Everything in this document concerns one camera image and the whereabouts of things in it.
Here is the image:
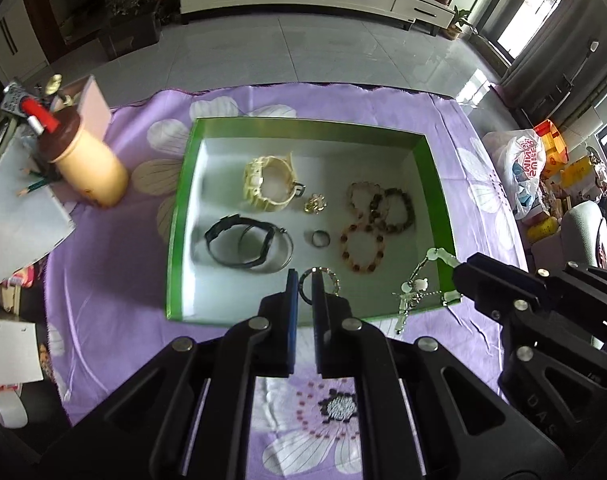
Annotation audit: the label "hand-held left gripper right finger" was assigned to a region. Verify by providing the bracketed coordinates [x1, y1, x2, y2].
[313, 272, 570, 480]

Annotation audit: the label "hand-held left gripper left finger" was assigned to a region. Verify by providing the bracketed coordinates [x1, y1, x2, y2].
[33, 268, 300, 480]

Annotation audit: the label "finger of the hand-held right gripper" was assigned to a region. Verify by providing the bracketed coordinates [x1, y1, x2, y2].
[501, 309, 607, 378]
[452, 252, 607, 322]

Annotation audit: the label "crystal studded ring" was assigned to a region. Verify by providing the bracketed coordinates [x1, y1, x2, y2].
[299, 266, 341, 303]

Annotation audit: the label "pale jade necklace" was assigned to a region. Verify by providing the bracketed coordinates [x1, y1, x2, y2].
[392, 247, 464, 336]

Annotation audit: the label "green cardboard box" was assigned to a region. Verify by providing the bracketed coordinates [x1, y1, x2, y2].
[164, 116, 461, 325]

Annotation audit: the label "brown wooden bead bracelet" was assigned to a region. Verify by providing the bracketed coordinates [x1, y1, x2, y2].
[368, 187, 417, 235]

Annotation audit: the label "gold pearl brooch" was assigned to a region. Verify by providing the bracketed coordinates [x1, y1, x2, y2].
[303, 192, 329, 215]

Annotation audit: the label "cream white wristwatch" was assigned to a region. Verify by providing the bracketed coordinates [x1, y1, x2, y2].
[242, 152, 307, 211]

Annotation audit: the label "silver bangle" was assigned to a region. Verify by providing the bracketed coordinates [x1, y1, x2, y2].
[238, 224, 295, 275]

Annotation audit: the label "yellow round packet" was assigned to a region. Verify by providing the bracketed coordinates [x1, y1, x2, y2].
[527, 217, 559, 243]

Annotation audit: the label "grey chair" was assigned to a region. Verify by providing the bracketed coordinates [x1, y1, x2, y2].
[558, 200, 607, 271]

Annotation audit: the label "black wristwatch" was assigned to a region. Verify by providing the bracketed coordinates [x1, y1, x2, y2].
[204, 214, 276, 268]

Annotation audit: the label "white printed plastic bag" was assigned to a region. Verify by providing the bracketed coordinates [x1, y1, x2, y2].
[483, 129, 547, 221]

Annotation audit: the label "yellow red snack packet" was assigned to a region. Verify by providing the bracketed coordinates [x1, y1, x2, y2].
[533, 119, 569, 166]

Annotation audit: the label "purple floral tablecloth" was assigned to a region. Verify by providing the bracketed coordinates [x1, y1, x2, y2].
[42, 82, 529, 480]

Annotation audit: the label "cream bottle-shaped pen holder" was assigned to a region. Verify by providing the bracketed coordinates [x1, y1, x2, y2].
[36, 110, 130, 208]

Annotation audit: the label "small potted plant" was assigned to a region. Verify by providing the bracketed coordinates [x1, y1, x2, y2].
[451, 7, 477, 41]

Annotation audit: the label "white paper tag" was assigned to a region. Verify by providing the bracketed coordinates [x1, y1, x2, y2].
[0, 317, 44, 386]

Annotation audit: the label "white paper sheets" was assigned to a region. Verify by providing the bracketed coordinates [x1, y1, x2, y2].
[0, 132, 76, 281]

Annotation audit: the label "pink box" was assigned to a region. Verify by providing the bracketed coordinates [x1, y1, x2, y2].
[63, 76, 113, 141]

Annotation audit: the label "red marker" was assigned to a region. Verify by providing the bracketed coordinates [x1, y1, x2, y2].
[22, 99, 60, 133]

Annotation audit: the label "leafy plant on dark stand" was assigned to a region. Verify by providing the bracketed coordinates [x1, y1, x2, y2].
[100, 0, 169, 56]

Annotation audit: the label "red bead bracelet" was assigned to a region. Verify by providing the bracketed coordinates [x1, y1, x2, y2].
[340, 220, 387, 272]

